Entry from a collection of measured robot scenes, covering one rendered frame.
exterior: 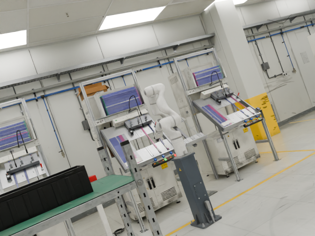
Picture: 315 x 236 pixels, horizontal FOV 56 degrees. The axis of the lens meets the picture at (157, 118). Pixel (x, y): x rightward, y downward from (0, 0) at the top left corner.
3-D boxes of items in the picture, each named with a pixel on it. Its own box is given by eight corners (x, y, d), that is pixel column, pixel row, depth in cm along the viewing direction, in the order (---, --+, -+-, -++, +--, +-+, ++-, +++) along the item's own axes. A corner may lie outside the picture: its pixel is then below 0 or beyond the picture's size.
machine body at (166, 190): (184, 201, 389) (168, 156, 390) (137, 225, 360) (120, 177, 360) (163, 196, 448) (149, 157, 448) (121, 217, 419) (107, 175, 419)
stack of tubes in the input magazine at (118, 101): (142, 104, 401) (136, 85, 401) (108, 115, 379) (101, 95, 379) (139, 106, 412) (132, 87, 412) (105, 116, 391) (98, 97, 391)
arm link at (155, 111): (160, 99, 337) (166, 124, 344) (148, 103, 329) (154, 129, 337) (164, 99, 329) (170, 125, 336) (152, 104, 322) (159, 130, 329)
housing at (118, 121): (147, 119, 406) (148, 112, 396) (115, 131, 385) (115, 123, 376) (145, 116, 411) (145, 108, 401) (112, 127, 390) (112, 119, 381)
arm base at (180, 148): (195, 151, 294) (189, 134, 294) (180, 158, 285) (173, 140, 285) (185, 153, 311) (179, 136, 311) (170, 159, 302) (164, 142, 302)
